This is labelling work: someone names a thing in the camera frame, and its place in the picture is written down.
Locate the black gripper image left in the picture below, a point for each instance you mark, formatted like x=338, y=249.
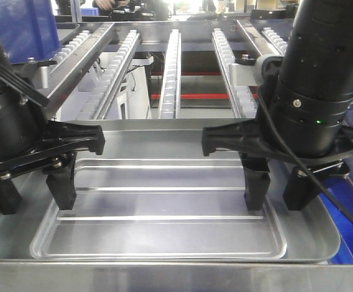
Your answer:
x=51, y=150

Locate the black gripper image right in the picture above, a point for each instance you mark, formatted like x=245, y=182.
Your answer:
x=246, y=137

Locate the silver metal tray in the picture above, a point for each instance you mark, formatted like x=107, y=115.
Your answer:
x=152, y=195

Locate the blue bin under tray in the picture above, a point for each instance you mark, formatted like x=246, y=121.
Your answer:
x=342, y=190

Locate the roller track centre right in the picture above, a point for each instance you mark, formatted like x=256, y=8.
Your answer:
x=237, y=77

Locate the roller track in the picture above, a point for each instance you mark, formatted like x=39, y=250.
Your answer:
x=72, y=45
x=279, y=43
x=170, y=76
x=237, y=77
x=108, y=88

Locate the roller track centre left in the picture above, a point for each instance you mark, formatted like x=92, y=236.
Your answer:
x=108, y=88

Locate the roller track far right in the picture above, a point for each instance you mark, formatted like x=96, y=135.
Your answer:
x=279, y=43

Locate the roller track far left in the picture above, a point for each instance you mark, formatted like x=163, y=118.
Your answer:
x=72, y=45

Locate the blue crate upper left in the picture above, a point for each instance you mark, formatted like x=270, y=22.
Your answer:
x=28, y=29

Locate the front steel rack rail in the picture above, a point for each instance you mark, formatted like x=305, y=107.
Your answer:
x=162, y=276

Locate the left steel divider rail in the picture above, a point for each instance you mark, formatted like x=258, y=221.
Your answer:
x=67, y=75

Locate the steel divider rail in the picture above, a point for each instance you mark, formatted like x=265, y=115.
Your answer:
x=67, y=75
x=257, y=45

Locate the red floor frame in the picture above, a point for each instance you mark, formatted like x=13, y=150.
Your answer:
x=190, y=85

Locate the right steel divider rail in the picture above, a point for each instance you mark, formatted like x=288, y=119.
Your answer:
x=257, y=45

